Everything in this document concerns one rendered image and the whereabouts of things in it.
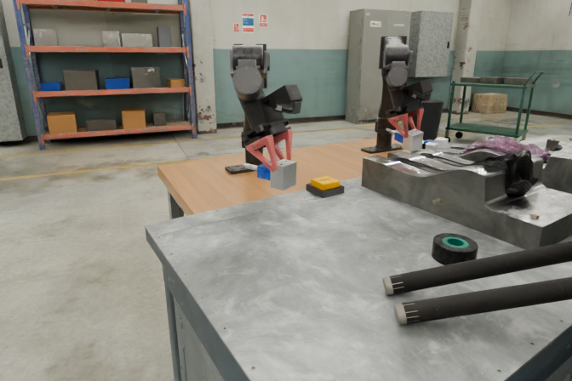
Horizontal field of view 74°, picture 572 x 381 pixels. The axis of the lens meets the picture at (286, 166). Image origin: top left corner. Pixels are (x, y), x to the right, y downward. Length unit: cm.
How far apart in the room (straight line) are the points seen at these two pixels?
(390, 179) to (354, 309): 53
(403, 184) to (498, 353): 55
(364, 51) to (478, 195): 613
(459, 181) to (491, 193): 7
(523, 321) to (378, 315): 21
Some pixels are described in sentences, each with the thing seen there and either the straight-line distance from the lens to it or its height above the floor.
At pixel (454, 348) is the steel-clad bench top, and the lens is 62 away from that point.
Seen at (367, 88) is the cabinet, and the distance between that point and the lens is 705.
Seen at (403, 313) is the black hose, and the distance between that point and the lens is 61.
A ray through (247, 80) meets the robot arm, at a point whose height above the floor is 114.
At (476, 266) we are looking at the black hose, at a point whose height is 86.
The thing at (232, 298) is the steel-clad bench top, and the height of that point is 80.
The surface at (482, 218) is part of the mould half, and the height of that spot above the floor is 83.
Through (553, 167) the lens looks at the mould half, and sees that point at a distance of 132.
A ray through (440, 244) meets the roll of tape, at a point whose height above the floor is 84.
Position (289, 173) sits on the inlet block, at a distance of 82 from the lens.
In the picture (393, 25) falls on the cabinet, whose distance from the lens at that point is 733.
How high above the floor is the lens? 118
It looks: 16 degrees down
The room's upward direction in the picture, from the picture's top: straight up
